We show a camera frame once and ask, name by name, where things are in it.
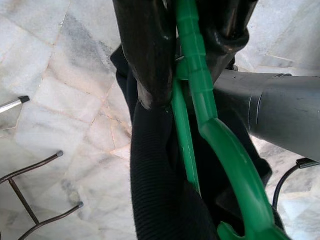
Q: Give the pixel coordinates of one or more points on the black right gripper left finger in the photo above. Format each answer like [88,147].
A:
[145,50]

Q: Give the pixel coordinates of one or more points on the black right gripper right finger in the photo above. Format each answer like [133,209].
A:
[220,30]

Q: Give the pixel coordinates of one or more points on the green plastic hanger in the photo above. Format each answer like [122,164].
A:
[200,62]

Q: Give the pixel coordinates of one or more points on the black polo shirt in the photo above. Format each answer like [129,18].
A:
[155,175]

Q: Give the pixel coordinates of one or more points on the silver clothes rack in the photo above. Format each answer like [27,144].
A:
[12,105]

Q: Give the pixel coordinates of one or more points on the marble-top folding table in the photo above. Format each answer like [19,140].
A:
[80,205]

